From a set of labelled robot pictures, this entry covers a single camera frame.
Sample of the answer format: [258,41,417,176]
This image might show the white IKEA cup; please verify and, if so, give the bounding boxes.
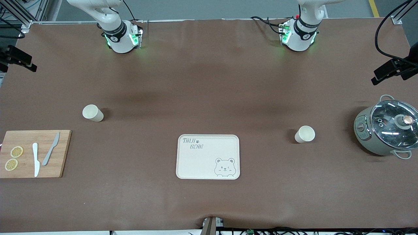
[82,104,104,122]
[295,126,316,144]

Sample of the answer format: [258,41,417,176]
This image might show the glass pot lid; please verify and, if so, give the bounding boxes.
[370,100,418,150]

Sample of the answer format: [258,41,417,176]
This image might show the grey-green electric cooking pot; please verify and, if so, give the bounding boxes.
[354,95,418,160]

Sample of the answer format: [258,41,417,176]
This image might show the grey plastic knife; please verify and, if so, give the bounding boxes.
[42,132,60,166]

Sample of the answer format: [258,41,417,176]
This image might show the white plastic knife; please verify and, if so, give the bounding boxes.
[32,143,40,177]

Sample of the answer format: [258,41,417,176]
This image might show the wooden cutting board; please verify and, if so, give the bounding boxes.
[0,130,72,179]

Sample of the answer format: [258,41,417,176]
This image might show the brown table cover mat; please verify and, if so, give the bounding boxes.
[0,18,418,233]

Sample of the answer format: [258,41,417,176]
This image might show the cream bear print tray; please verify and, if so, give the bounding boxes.
[176,134,240,180]

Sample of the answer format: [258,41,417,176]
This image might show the aluminium frame post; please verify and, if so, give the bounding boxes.
[0,0,49,33]
[391,0,418,25]

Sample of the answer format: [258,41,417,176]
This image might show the aluminium table edge rail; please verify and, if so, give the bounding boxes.
[31,18,301,25]

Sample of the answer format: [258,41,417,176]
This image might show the black right arm base cable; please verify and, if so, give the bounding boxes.
[121,0,144,23]

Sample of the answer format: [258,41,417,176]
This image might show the black left arm base cables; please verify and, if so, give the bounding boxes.
[250,16,285,35]

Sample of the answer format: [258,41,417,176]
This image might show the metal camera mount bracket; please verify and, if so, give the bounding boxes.
[201,216,224,235]

